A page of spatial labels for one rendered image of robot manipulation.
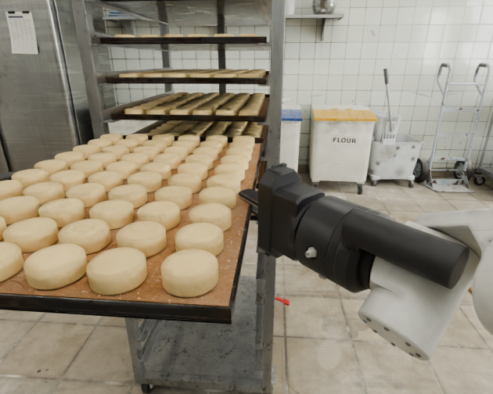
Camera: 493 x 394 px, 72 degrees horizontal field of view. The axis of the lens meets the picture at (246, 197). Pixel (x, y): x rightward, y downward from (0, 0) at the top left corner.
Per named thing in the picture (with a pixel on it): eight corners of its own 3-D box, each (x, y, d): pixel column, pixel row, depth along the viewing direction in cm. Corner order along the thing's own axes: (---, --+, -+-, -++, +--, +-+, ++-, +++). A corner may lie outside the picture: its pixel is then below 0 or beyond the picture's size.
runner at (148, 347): (147, 362, 116) (146, 355, 115) (139, 361, 116) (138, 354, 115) (192, 260, 175) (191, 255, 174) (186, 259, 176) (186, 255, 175)
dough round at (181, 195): (147, 207, 46) (145, 193, 45) (172, 195, 50) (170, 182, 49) (176, 215, 44) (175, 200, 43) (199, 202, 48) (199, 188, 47)
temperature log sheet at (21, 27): (40, 54, 272) (30, 10, 261) (37, 54, 270) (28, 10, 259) (14, 54, 274) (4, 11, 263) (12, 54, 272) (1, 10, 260)
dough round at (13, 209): (10, 229, 40) (5, 213, 39) (-13, 220, 42) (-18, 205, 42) (50, 213, 44) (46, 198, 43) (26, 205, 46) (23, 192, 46)
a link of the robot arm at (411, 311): (379, 232, 41) (487, 275, 33) (329, 306, 38) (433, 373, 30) (354, 173, 33) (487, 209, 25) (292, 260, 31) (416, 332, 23)
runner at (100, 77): (107, 85, 83) (106, 72, 82) (96, 85, 83) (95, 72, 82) (178, 75, 142) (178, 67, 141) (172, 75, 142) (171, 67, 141)
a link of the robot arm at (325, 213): (294, 240, 50) (366, 277, 42) (244, 263, 45) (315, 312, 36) (299, 157, 46) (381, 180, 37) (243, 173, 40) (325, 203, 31)
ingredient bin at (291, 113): (241, 192, 328) (240, 111, 299) (247, 173, 387) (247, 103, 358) (297, 195, 323) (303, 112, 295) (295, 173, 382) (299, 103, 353)
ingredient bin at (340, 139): (308, 194, 324) (314, 112, 295) (306, 173, 382) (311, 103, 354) (367, 197, 317) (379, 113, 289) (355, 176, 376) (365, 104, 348)
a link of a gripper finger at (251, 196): (252, 192, 51) (282, 205, 46) (235, 198, 49) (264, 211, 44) (252, 182, 50) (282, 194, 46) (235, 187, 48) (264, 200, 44)
